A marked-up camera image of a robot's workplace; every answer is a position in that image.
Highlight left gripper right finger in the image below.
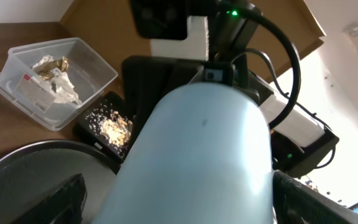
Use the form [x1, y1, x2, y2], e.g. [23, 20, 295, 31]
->
[273, 171, 358, 224]

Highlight clear plastic waste bin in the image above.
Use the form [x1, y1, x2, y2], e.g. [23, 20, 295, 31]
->
[0, 37, 118, 131]

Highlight black rectangular tray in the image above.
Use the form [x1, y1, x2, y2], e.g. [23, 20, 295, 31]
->
[73, 91, 133, 164]

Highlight white napkin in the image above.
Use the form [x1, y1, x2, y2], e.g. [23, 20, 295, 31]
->
[32, 55, 82, 105]

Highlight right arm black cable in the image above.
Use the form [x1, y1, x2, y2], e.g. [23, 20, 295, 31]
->
[228, 6, 337, 170]

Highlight nut shell food scraps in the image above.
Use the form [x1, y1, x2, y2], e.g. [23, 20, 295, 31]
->
[85, 103, 132, 159]

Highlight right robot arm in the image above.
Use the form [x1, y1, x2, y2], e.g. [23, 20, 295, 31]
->
[122, 1, 339, 178]

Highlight round black serving tray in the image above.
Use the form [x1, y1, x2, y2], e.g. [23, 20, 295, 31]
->
[0, 140, 120, 223]

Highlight gold foil wrapper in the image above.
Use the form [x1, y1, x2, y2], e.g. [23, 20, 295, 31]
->
[33, 57, 69, 80]

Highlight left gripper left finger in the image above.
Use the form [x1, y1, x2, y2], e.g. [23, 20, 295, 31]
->
[12, 174, 87, 224]

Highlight light blue cup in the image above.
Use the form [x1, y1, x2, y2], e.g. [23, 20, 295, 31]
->
[94, 83, 273, 223]

